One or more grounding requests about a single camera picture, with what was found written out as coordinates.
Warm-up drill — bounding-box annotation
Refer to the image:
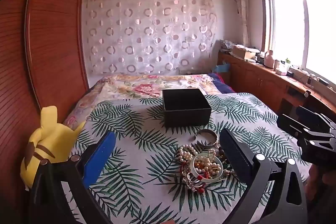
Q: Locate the circle-patterned sheer curtain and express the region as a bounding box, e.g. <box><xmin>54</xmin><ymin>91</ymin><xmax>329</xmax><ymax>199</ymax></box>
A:
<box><xmin>83</xmin><ymin>0</ymin><xmax>218</xmax><ymax>76</ymax></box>

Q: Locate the silver cuff bangle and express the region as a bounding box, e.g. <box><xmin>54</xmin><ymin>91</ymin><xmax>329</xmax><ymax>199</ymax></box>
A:
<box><xmin>194</xmin><ymin>129</ymin><xmax>219</xmax><ymax>149</ymax></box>

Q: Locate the white power strip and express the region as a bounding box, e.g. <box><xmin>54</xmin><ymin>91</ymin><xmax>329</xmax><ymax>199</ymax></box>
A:
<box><xmin>289</xmin><ymin>67</ymin><xmax>330</xmax><ymax>86</ymax></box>

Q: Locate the long wooden cabinet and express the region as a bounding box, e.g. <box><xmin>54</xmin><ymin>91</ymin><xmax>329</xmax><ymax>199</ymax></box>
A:
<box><xmin>218</xmin><ymin>52</ymin><xmax>336</xmax><ymax>122</ymax></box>

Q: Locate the cardboard box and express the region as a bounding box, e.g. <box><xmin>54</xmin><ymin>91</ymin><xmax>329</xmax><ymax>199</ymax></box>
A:
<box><xmin>232</xmin><ymin>46</ymin><xmax>260</xmax><ymax>60</ymax></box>

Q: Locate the blue plastic bag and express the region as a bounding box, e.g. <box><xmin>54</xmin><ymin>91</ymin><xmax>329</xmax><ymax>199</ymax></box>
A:
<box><xmin>213</xmin><ymin>61</ymin><xmax>231</xmax><ymax>74</ymax></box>

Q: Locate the pale window curtain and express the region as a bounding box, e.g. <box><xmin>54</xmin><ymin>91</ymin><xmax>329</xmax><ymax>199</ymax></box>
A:
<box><xmin>232</xmin><ymin>0</ymin><xmax>250</xmax><ymax>47</ymax></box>

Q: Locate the navy blanket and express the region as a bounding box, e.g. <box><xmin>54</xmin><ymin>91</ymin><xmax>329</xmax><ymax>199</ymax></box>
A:
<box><xmin>212</xmin><ymin>74</ymin><xmax>237</xmax><ymax>94</ymax></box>

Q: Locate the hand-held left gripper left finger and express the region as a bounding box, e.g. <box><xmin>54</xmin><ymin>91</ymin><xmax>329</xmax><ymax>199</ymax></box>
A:
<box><xmin>29</xmin><ymin>131</ymin><xmax>117</xmax><ymax>224</ymax></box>

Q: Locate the white bangle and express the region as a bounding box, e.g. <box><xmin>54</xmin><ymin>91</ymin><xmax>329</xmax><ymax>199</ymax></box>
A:
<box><xmin>191</xmin><ymin>154</ymin><xmax>224</xmax><ymax>183</ymax></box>

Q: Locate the white jug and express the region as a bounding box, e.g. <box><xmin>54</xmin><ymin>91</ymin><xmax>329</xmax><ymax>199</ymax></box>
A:
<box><xmin>264</xmin><ymin>50</ymin><xmax>275</xmax><ymax>68</ymax></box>

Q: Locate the wooden wardrobe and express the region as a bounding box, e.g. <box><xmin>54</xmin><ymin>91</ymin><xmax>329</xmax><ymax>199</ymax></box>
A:
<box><xmin>0</xmin><ymin>0</ymin><xmax>90</xmax><ymax>224</ymax></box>

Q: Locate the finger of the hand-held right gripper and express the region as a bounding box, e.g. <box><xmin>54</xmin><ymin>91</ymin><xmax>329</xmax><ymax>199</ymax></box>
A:
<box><xmin>296</xmin><ymin>106</ymin><xmax>330</xmax><ymax>125</ymax></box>
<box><xmin>277</xmin><ymin>114</ymin><xmax>305</xmax><ymax>138</ymax></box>

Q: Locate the white container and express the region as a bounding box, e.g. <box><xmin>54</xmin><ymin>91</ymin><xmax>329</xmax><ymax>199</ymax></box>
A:
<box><xmin>274</xmin><ymin>60</ymin><xmax>289</xmax><ymax>76</ymax></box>

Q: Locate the yellow plush toy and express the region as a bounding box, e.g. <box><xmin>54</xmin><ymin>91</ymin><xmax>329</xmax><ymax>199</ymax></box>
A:
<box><xmin>20</xmin><ymin>106</ymin><xmax>87</xmax><ymax>190</ymax></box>

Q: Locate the floral blanket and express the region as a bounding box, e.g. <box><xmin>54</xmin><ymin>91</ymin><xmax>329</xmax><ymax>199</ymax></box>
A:
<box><xmin>63</xmin><ymin>74</ymin><xmax>223</xmax><ymax>130</ymax></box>

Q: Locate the dark bead bracelet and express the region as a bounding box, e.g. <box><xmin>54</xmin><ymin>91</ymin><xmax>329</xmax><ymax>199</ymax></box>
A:
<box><xmin>217</xmin><ymin>144</ymin><xmax>232</xmax><ymax>170</ymax></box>

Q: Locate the pile of papers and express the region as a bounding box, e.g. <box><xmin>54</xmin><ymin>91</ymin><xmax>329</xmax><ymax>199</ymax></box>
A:
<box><xmin>220</xmin><ymin>39</ymin><xmax>237</xmax><ymax>53</ymax></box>

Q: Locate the black jewelry box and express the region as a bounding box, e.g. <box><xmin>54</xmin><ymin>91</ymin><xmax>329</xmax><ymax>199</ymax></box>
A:
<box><xmin>162</xmin><ymin>88</ymin><xmax>212</xmax><ymax>128</ymax></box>

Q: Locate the pearl necklace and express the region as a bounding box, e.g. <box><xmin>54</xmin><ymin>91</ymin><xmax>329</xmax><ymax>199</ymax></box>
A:
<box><xmin>176</xmin><ymin>144</ymin><xmax>223</xmax><ymax>180</ymax></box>

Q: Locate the red string bracelet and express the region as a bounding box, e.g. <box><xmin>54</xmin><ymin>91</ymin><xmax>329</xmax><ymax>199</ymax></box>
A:
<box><xmin>196</xmin><ymin>172</ymin><xmax>211</xmax><ymax>188</ymax></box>

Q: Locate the window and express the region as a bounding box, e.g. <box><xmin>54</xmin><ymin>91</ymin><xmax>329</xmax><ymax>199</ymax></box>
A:
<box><xmin>259</xmin><ymin>0</ymin><xmax>336</xmax><ymax>85</ymax></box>

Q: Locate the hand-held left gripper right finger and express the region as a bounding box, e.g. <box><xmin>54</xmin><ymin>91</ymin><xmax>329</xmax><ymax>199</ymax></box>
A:
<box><xmin>219</xmin><ymin>128</ymin><xmax>307</xmax><ymax>224</ymax></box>

